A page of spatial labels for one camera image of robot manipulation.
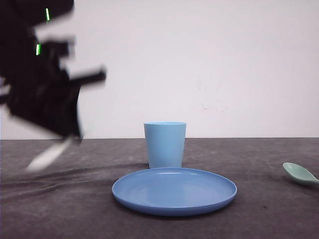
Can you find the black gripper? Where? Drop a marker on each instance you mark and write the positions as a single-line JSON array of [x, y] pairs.
[[40, 91]]

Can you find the white plastic fork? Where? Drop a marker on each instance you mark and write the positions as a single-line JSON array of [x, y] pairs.
[[48, 156]]

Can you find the light blue plastic cup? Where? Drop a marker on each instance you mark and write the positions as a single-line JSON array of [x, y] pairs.
[[165, 142]]

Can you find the mint green plastic spoon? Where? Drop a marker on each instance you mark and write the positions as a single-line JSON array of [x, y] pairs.
[[299, 174]]

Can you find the blue plastic plate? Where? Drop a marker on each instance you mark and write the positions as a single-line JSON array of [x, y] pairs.
[[174, 192]]

